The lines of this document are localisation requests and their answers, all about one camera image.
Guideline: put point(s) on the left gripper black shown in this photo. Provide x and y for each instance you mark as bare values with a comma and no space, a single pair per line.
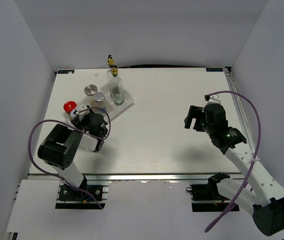
79,123

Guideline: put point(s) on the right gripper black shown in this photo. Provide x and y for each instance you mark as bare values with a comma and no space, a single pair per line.
193,113

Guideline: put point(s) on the blue label shaker jar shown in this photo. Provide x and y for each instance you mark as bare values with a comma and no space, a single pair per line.
99,100

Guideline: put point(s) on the red lid sauce jar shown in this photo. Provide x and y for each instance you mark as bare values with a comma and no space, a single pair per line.
68,107

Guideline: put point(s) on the shaker jar metal lid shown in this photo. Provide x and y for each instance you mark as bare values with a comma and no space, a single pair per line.
90,90

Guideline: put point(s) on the glass bottle clear liquid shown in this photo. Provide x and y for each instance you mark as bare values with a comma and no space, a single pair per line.
116,87

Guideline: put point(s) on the glass bottle dark sauce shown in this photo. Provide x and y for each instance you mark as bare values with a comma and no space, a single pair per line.
110,63

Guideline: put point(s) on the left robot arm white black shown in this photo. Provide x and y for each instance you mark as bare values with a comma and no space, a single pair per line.
60,146

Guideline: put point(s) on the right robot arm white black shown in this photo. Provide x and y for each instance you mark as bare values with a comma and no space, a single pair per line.
265,203

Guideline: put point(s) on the white compartment tray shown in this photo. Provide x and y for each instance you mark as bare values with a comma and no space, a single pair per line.
111,108

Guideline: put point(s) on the right corner logo sticker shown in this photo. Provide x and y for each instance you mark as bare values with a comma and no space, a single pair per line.
214,69

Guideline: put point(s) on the corner logo sticker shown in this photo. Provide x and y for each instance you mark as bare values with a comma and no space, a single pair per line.
65,71
214,69

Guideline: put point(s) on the left corner logo sticker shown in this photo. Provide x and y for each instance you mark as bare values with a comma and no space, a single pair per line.
65,71

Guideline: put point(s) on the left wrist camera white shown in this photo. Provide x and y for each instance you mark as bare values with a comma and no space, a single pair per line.
79,111

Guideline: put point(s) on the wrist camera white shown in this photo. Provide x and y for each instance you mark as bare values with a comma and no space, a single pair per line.
79,111
212,99

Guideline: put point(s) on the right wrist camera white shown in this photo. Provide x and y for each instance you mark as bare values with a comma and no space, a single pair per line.
212,99

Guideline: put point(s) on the aluminium table frame rail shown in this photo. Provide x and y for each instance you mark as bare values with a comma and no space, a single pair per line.
238,100

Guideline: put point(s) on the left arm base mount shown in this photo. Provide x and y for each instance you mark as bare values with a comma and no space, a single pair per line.
71,199

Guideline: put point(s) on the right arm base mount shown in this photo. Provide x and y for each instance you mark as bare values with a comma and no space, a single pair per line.
206,198

